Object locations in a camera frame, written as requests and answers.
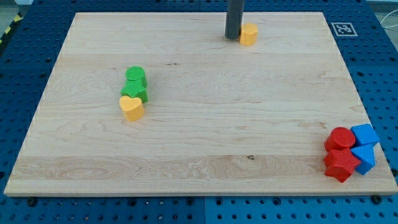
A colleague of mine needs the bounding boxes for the green star block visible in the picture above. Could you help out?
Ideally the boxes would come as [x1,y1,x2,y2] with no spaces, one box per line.
[120,80,149,103]

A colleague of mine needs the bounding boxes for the white fiducial marker tag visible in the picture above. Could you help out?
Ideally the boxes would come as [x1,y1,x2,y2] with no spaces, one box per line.
[331,22,358,37]

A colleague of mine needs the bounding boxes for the yellow heart block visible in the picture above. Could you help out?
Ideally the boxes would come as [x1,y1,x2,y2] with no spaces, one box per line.
[119,96,145,121]

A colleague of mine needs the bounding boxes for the blue cube block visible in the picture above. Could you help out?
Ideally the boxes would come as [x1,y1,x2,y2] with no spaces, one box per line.
[350,123,380,146]

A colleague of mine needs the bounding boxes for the yellow black hazard tape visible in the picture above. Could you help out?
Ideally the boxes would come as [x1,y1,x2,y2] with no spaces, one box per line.
[1,11,24,45]

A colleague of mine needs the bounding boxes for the green cylinder block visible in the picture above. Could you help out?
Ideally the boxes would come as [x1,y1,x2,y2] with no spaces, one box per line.
[125,66,147,87]

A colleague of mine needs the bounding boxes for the red cylinder block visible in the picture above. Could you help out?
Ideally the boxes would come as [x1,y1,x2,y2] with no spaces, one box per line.
[324,127,356,152]

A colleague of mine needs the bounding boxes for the yellow hexagon block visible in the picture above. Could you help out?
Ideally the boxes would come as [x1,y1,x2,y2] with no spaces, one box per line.
[239,23,258,46]

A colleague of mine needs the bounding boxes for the red star block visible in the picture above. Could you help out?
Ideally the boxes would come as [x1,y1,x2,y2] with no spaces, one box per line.
[323,148,361,183]

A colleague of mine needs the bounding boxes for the blue triangle block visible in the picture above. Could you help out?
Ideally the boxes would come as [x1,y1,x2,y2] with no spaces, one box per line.
[351,144,376,175]

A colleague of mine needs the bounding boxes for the wooden board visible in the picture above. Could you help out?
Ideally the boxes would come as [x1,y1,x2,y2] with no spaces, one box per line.
[4,12,397,197]

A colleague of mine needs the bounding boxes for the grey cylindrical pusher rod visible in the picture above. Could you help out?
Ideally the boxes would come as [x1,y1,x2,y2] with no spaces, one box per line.
[224,0,245,40]

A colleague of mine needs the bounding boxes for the white cable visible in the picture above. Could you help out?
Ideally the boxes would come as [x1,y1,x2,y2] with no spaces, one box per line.
[379,8,398,32]

